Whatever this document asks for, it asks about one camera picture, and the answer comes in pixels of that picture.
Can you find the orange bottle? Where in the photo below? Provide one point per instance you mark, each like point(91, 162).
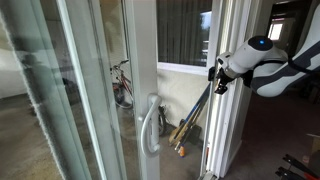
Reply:
point(182, 151)

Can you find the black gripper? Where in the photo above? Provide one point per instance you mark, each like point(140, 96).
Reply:
point(226, 76)

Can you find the window with dark blinds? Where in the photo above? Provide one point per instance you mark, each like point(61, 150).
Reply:
point(180, 33)

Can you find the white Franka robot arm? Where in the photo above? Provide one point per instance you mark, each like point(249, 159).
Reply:
point(283, 76)

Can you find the glass sliding door white frame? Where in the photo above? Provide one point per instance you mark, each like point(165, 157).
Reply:
point(143, 50)

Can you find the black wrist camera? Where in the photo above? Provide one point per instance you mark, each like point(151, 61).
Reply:
point(247, 78)

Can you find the orange black spring clamp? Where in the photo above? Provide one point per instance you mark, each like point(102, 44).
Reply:
point(300, 165)
point(286, 174)

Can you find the sliding screen door white frame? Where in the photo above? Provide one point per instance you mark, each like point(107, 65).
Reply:
point(210, 126)

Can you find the black dustpan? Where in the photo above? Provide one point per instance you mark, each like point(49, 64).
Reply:
point(196, 135)

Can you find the bright distant window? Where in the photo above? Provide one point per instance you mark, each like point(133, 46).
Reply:
point(275, 30)

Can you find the cardboard box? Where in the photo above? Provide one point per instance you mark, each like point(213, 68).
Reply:
point(314, 150)

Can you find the blue long pole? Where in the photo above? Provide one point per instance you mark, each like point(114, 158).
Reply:
point(196, 105)

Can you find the white door frame with track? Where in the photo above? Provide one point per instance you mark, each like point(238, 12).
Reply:
point(236, 126)

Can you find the red bicycle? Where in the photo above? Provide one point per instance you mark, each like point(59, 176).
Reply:
point(122, 85)

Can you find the black tire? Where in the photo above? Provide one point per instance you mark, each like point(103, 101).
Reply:
point(162, 120)

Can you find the red small container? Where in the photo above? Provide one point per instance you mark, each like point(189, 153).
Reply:
point(207, 153)

